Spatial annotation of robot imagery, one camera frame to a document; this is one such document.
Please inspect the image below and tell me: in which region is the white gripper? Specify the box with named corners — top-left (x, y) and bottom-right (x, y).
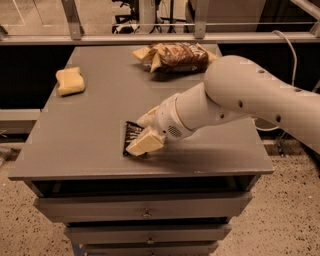
top-left (127, 94), bottom-right (193, 156)

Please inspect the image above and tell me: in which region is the black rxbar chocolate bar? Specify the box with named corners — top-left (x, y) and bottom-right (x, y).
top-left (123, 121), bottom-right (144, 157)

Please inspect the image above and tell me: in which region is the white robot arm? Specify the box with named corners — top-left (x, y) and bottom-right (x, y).
top-left (126, 55), bottom-right (320, 156)

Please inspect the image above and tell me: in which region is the yellow sponge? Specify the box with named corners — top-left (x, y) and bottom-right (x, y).
top-left (56, 67), bottom-right (85, 96)

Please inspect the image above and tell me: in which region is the grey drawer cabinet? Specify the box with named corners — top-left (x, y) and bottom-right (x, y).
top-left (8, 44), bottom-right (275, 256)

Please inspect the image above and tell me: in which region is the brown yellow chip bag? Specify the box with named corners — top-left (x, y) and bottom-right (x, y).
top-left (132, 42), bottom-right (219, 73)

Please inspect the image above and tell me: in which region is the bottom grey drawer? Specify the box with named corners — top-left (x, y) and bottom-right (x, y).
top-left (84, 241), bottom-right (218, 256)

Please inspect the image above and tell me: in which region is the grey drawer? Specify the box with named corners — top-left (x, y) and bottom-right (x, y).
top-left (84, 241), bottom-right (218, 256)
top-left (34, 192), bottom-right (252, 223)
top-left (65, 223), bottom-right (231, 245)

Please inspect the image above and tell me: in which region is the top grey drawer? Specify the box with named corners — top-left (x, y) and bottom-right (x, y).
top-left (34, 192), bottom-right (252, 223)

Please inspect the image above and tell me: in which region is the middle grey drawer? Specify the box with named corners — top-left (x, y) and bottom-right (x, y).
top-left (65, 223), bottom-right (231, 245)

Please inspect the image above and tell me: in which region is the metal railing frame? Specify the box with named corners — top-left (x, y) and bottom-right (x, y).
top-left (0, 0), bottom-right (320, 46)

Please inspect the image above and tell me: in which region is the white cable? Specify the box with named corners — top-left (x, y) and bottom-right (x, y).
top-left (254, 29), bottom-right (320, 133)

